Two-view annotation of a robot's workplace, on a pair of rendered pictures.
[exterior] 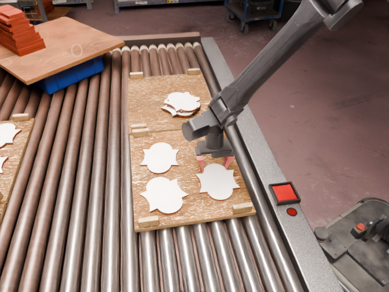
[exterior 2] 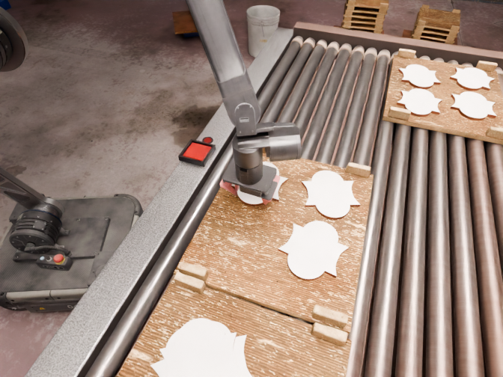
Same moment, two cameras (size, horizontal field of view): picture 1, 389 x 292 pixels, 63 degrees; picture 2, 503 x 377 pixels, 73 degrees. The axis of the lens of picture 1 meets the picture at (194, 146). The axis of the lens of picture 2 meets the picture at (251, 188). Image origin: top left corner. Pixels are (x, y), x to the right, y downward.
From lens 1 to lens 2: 1.19 m
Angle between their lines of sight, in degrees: 86
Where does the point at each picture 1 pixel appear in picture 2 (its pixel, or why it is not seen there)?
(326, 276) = not seen: hidden behind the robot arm
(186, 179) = (292, 203)
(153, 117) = (284, 366)
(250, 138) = (150, 238)
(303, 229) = (213, 127)
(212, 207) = (283, 163)
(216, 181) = not seen: hidden behind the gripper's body
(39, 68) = not seen: outside the picture
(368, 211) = (16, 280)
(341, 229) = (70, 278)
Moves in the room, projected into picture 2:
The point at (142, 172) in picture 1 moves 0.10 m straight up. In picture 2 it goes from (348, 237) to (358, 208)
